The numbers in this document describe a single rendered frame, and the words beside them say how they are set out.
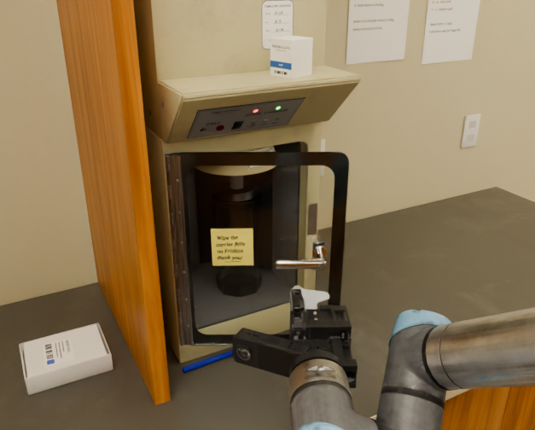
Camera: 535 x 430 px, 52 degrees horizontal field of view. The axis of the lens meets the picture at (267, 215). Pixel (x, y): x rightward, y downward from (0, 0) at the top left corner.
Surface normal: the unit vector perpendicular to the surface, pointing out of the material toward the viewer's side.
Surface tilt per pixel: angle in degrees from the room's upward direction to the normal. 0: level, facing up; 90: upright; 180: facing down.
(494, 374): 107
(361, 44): 90
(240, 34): 90
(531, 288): 0
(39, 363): 0
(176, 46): 90
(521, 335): 62
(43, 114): 90
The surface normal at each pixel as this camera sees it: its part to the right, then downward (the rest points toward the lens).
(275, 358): -0.45, 0.35
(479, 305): 0.00, -0.91
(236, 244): 0.01, 0.41
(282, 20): 0.47, 0.37
